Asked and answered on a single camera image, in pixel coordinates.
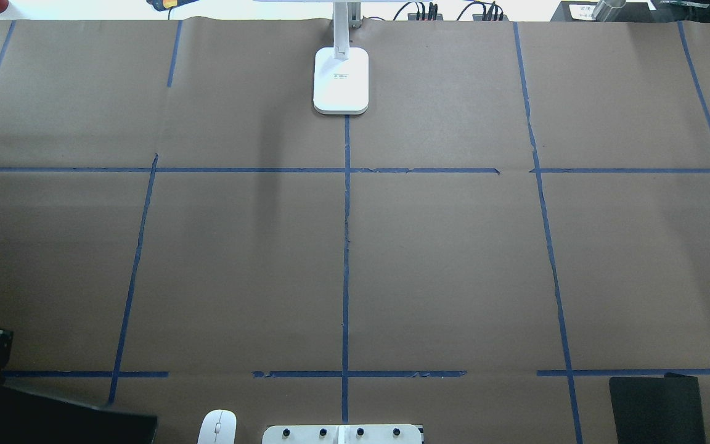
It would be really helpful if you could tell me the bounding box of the white computer mouse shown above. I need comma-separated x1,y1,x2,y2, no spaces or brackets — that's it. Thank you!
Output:
197,409,237,444

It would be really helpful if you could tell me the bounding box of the black mouse pad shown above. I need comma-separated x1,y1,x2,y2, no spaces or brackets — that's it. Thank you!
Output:
608,372,706,443

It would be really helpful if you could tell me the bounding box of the grey laptop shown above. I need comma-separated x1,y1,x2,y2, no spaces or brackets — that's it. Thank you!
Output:
0,386,158,443

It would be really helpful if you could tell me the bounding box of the white desk lamp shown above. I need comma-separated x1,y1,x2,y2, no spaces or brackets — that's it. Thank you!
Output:
299,1,370,116

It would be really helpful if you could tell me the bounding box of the far orange black usb hub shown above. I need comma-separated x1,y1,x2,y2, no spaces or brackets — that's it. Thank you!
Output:
403,2,444,22

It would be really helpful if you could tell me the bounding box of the orange black usb hub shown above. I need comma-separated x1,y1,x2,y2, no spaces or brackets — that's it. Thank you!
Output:
470,2,509,22
403,2,444,22

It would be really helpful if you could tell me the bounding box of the near orange black usb hub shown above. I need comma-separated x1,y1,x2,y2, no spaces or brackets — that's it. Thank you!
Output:
470,2,509,22

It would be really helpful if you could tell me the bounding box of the dark blue patterned pouch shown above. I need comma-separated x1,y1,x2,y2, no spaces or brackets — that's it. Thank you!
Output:
146,0,197,12

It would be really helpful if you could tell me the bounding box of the black box under cylinder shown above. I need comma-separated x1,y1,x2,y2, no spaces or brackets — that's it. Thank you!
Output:
550,1,655,23

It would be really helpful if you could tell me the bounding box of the silver metal cylinder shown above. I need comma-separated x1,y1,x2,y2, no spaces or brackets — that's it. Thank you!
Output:
590,0,627,23

